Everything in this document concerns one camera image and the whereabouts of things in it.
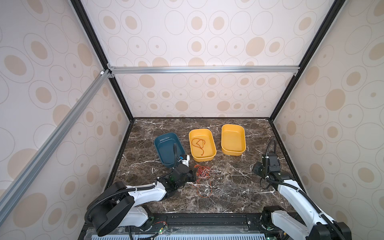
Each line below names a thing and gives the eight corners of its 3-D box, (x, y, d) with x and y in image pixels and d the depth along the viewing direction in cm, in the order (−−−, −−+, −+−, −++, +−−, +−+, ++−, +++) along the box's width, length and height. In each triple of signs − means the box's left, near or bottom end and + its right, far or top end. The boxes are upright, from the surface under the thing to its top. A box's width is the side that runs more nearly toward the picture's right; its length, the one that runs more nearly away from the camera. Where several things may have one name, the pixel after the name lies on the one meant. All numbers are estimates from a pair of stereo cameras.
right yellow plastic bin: (220, 154, 101) (221, 149, 96) (221, 127, 117) (222, 122, 112) (244, 157, 100) (246, 152, 95) (242, 129, 115) (244, 124, 111)
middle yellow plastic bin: (188, 162, 97) (188, 157, 93) (189, 133, 113) (189, 128, 108) (215, 162, 98) (216, 157, 93) (213, 133, 113) (213, 128, 108)
